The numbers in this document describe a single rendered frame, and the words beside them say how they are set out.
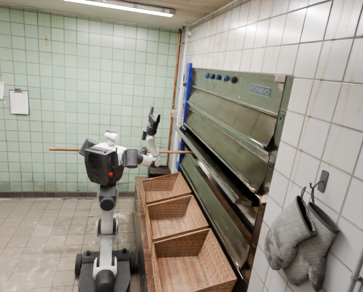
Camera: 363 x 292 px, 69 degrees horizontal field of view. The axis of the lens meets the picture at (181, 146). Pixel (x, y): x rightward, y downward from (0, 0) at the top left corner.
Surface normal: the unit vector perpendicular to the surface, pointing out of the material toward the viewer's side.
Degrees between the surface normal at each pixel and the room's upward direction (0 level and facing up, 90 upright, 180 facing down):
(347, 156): 90
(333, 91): 90
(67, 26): 90
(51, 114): 90
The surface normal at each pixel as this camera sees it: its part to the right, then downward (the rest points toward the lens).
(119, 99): 0.21, 0.30
